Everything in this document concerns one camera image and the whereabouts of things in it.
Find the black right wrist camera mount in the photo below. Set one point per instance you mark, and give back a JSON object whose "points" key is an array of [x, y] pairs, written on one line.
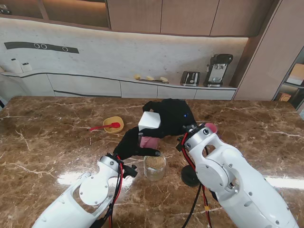
{"points": [[180, 145]]}

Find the pink measuring cup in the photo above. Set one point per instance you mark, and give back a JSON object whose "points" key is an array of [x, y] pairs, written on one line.
{"points": [[211, 127]]}

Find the black toaster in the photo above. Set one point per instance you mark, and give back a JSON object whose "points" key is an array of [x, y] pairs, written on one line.
{"points": [[190, 78]]}

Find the pink container with white lid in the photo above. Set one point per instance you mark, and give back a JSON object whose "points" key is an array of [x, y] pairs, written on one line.
{"points": [[149, 142]]}

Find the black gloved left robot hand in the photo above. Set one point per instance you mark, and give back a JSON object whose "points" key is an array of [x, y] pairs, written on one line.
{"points": [[128, 145]]}

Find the orange printed box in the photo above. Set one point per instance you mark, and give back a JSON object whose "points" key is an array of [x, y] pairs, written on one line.
{"points": [[284, 97]]}

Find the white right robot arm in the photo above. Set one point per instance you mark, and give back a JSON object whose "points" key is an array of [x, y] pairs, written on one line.
{"points": [[237, 180]]}

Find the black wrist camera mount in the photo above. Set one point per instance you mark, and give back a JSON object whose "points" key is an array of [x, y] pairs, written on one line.
{"points": [[180, 145], [130, 171]]}

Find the white counter cabinet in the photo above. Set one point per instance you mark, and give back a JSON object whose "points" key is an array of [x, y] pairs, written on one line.
{"points": [[83, 85]]}

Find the yellow bread piece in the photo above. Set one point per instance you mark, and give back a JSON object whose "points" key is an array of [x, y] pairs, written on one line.
{"points": [[137, 76], [163, 79], [149, 78]]}

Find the black espresso machine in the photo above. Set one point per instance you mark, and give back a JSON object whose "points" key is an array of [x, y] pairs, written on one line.
{"points": [[218, 69]]}

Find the red measuring spoon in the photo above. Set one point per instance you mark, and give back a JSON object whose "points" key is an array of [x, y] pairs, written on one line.
{"points": [[104, 127]]}

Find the black wall panel with rings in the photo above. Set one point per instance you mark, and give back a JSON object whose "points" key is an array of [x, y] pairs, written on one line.
{"points": [[23, 45]]}

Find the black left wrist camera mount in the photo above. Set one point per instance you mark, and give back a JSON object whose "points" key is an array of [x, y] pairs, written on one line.
{"points": [[130, 171]]}

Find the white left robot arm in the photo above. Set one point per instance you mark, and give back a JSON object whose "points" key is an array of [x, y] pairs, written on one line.
{"points": [[80, 197]]}

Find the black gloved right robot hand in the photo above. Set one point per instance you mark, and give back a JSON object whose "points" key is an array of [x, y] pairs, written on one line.
{"points": [[173, 116]]}

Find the clear glass grain jar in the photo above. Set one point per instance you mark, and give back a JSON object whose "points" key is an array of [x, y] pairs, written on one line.
{"points": [[154, 169]]}

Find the pale flat board on shelf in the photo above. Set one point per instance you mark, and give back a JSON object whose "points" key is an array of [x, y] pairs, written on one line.
{"points": [[296, 73]]}

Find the wooden wall cabinets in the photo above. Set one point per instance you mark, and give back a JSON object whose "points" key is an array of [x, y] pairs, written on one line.
{"points": [[185, 16]]}

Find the yellow plastic bowl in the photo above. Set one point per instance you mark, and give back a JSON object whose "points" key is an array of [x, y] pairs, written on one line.
{"points": [[114, 128]]}

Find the white square container lid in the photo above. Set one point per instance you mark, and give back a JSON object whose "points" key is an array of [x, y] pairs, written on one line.
{"points": [[149, 121]]}

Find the black round jar lid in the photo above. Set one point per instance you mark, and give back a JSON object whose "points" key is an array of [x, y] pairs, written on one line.
{"points": [[188, 177]]}

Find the dark wooden serving board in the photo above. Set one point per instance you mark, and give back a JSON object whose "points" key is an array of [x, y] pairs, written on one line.
{"points": [[154, 81]]}

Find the short white bottle black cap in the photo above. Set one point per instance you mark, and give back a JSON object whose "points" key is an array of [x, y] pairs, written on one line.
{"points": [[26, 67]]}

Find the tall white bottle black cap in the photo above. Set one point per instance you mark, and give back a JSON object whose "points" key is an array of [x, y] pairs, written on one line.
{"points": [[15, 66]]}

